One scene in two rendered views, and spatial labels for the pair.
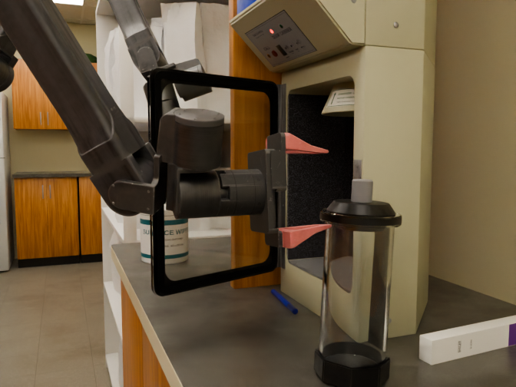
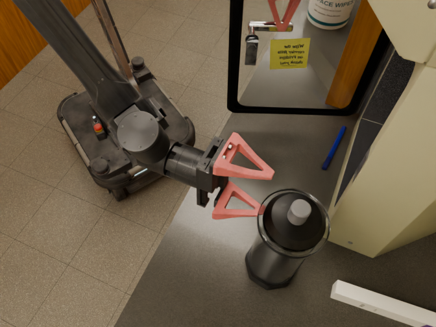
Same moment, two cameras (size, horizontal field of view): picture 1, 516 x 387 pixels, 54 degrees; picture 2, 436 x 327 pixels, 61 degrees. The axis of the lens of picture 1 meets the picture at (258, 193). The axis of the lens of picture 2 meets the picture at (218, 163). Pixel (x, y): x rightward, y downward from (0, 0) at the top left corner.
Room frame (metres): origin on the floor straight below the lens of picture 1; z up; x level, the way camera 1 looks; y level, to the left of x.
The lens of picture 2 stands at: (0.44, -0.22, 1.68)
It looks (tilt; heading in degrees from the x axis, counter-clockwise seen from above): 57 degrees down; 45
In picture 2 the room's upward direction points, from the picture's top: straight up
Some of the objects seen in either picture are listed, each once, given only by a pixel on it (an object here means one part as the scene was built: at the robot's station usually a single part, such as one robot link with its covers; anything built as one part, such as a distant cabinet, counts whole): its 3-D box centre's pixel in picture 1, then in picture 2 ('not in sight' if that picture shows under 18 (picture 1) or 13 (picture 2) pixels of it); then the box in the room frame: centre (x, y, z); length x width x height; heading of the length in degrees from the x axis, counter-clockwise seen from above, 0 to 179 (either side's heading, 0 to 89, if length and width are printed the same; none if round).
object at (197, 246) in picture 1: (219, 180); (306, 45); (0.98, 0.07, 1.19); 0.30 x 0.01 x 0.40; 132
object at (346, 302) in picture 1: (355, 289); (281, 244); (0.68, -0.13, 1.06); 0.11 x 0.11 x 0.21
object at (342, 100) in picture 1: (368, 99); not in sight; (0.96, -0.21, 1.34); 0.18 x 0.18 x 0.05
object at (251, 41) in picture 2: not in sight; (251, 52); (0.90, 0.14, 1.18); 0.02 x 0.02 x 0.06; 42
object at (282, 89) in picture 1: (279, 177); (388, 50); (1.08, -0.05, 1.19); 0.03 x 0.02 x 0.39; 21
